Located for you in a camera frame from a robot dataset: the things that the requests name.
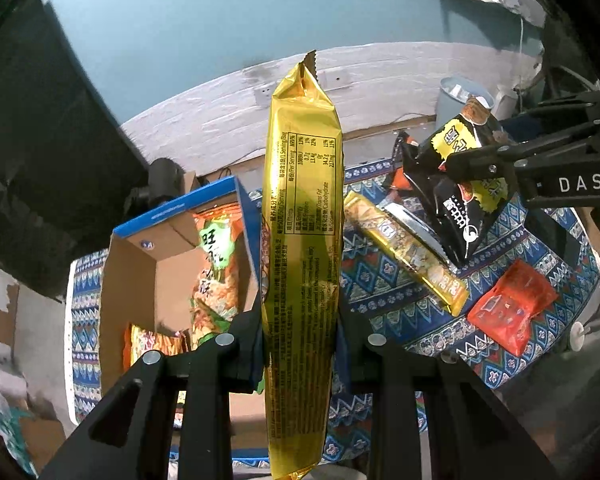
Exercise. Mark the long gold snack packet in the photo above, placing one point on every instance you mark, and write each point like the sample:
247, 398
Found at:
300, 210
405, 252

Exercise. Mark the peeled white board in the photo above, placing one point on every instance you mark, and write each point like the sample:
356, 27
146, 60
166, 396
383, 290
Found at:
0, 285

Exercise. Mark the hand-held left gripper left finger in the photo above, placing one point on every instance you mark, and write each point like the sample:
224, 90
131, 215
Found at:
245, 355

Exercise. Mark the blue cardboard box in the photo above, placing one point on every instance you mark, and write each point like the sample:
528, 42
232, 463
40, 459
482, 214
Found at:
170, 280

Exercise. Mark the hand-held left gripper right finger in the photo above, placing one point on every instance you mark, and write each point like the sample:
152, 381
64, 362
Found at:
347, 360

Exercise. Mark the black yellow snack packet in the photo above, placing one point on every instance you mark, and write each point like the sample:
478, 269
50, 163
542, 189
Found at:
450, 215

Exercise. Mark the green orange snack packet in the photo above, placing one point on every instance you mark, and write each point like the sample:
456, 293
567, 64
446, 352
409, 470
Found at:
215, 280

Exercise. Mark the black office chair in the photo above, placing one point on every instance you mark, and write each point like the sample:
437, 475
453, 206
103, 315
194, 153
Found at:
570, 35

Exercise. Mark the black panel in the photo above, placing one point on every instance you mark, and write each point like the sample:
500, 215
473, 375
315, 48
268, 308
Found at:
45, 135

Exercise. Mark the red snack packet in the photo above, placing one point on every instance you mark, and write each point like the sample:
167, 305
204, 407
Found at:
515, 305

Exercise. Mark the grey trash bin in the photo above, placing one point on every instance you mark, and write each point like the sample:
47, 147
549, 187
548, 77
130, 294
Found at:
452, 105

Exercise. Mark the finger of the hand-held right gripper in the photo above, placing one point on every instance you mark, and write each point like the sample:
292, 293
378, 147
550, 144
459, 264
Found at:
490, 162
565, 102

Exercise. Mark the blue patterned tablecloth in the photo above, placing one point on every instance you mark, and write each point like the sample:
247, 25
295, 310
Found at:
380, 305

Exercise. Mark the small orange snack packet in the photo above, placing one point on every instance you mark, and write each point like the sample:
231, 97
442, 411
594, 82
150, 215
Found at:
150, 342

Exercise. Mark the white container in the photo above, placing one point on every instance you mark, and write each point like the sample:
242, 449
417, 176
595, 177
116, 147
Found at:
505, 105

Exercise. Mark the orange black-topped snack packet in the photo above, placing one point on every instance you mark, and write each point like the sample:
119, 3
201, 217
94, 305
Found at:
399, 177

